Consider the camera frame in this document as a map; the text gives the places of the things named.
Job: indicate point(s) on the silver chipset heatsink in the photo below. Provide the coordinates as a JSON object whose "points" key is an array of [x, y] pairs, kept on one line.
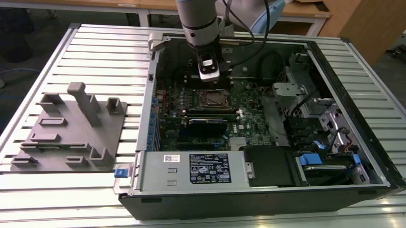
{"points": [[237, 143]]}

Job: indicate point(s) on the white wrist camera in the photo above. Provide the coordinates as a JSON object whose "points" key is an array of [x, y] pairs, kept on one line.
{"points": [[208, 69]]}

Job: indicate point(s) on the black open PC case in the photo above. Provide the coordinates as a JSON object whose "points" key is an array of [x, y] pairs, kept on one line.
{"points": [[221, 206]]}

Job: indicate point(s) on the metal CPU socket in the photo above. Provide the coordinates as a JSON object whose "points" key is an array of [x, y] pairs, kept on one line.
{"points": [[199, 99]]}

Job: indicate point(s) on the blue drive latch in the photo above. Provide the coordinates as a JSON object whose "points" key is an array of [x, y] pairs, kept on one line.
{"points": [[355, 159]]}

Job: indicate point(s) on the silver metal drive cage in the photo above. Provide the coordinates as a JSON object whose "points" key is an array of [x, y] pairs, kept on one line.
{"points": [[287, 91]]}

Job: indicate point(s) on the black plastic shroud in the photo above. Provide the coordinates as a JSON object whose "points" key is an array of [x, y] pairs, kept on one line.
{"points": [[272, 166]]}

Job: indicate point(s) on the green motherboard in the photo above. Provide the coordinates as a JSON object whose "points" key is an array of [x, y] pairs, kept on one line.
{"points": [[249, 114]]}

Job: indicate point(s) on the grey plastic case latch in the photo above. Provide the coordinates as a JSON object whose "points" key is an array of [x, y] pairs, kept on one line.
{"points": [[155, 40]]}

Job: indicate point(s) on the silver CPU chip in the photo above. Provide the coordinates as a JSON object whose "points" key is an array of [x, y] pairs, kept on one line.
{"points": [[216, 98]]}

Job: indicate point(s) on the black graphics card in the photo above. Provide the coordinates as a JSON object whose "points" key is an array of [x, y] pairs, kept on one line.
{"points": [[207, 130]]}

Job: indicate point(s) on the grey power supply unit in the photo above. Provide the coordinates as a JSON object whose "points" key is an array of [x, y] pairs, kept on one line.
{"points": [[152, 173]]}

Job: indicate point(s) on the blue power supply latch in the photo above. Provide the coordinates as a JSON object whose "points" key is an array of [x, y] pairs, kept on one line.
{"points": [[120, 173]]}

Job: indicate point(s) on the hard disk blue carrier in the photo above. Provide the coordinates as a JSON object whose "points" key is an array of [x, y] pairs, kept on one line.
{"points": [[309, 159]]}

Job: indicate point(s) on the wooden desk white frame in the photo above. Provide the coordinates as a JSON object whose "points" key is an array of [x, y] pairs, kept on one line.
{"points": [[304, 12], [62, 2]]}

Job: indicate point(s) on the brown wooden cabinet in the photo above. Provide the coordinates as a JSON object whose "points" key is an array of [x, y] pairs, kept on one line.
{"points": [[364, 23]]}

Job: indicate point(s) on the grey plastic parts rack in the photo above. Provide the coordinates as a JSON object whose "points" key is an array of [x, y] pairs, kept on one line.
{"points": [[69, 142]]}

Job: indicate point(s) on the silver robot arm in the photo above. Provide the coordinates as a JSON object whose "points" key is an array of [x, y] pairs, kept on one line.
{"points": [[196, 19]]}

